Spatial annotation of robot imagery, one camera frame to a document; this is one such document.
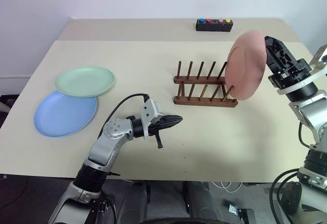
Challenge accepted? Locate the green plate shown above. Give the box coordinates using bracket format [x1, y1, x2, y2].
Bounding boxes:
[55, 65, 115, 98]

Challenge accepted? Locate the wooden dish rack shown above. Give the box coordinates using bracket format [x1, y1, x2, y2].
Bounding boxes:
[173, 60, 239, 108]

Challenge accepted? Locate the black floor cable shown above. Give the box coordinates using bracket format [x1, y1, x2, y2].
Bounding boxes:
[0, 175, 31, 206]

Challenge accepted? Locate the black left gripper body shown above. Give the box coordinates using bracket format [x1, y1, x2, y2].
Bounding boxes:
[149, 115, 167, 149]

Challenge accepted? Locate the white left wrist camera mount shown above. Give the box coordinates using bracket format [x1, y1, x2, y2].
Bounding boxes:
[139, 99, 164, 140]

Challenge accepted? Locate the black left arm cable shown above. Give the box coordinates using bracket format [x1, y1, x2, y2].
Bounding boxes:
[98, 94, 150, 139]

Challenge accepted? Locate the black button box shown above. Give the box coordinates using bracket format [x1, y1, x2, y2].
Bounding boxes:
[196, 18, 233, 32]

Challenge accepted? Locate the blue plate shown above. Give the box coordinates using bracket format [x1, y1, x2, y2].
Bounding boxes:
[34, 90, 98, 138]

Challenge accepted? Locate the dark grey rounded shape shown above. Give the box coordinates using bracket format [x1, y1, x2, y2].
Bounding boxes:
[182, 181, 222, 224]

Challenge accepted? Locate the pink plate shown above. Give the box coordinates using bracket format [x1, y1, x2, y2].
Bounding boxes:
[224, 29, 268, 101]

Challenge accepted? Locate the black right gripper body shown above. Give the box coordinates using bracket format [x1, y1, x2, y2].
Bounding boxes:
[268, 59, 313, 89]

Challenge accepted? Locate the black oval rounded shape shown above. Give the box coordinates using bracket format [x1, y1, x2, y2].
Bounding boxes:
[280, 182, 302, 215]

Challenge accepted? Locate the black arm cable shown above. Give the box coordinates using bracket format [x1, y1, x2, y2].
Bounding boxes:
[269, 121, 311, 224]
[98, 94, 150, 139]

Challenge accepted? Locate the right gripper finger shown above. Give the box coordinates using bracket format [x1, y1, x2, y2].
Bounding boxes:
[264, 35, 299, 72]

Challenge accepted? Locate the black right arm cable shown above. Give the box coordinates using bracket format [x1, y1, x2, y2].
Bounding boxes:
[269, 121, 311, 224]

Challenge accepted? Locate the metal floor bracket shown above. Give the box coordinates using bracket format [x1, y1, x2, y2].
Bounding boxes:
[228, 204, 254, 218]

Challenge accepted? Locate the black curved rim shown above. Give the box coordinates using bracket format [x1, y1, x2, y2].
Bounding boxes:
[137, 216, 206, 224]

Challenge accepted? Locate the white floor cable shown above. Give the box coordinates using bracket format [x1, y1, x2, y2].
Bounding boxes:
[213, 182, 243, 193]

